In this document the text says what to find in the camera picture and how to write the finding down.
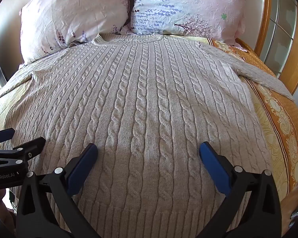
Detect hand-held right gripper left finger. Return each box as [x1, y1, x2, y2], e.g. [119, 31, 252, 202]
[15, 143, 102, 238]

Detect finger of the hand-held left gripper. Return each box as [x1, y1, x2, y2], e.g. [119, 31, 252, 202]
[0, 128, 15, 144]
[0, 137, 46, 166]

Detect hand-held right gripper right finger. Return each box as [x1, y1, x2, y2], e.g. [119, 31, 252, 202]
[199, 141, 282, 238]

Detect beige cable-knit sweater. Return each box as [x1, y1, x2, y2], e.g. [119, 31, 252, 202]
[0, 33, 295, 238]

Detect yellow patterned bedspread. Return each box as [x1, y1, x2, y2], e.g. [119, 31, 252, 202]
[0, 36, 298, 238]

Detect pink floral pillow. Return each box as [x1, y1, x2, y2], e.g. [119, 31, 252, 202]
[19, 0, 131, 65]

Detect light blue floral pillow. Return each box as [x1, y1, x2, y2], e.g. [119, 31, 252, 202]
[120, 0, 254, 45]

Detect black cable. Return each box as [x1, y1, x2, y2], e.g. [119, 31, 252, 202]
[9, 188, 19, 209]

